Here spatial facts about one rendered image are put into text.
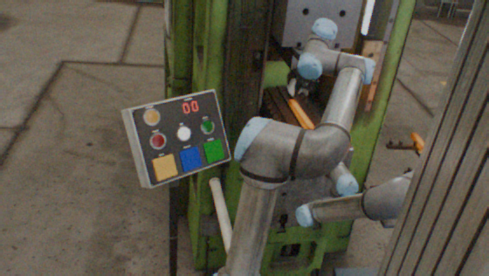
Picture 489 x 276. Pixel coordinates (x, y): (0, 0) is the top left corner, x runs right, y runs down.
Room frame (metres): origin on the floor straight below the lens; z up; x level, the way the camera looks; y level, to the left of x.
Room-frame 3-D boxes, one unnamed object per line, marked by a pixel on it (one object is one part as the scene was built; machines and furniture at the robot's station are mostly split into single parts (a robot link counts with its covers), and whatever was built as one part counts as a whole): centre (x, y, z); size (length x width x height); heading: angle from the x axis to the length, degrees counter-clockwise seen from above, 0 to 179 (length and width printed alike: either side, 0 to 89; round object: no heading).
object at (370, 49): (1.85, -0.36, 1.27); 0.09 x 0.02 x 0.17; 110
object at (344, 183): (1.26, -0.27, 1.00); 0.11 x 0.08 x 0.09; 20
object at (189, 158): (1.26, 0.30, 1.01); 0.07 x 0.05 x 0.07; 135
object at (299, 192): (1.84, -0.08, 0.69); 0.56 x 0.38 x 0.45; 20
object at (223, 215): (1.42, 0.18, 0.62); 0.44 x 0.05 x 0.05; 20
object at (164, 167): (1.19, 0.37, 1.01); 0.07 x 0.05 x 0.07; 135
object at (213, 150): (1.33, 0.23, 1.01); 0.07 x 0.05 x 0.07; 135
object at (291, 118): (1.82, -0.04, 0.96); 0.42 x 0.20 x 0.09; 20
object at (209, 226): (1.60, 0.27, 0.36); 0.09 x 0.07 x 0.12; 110
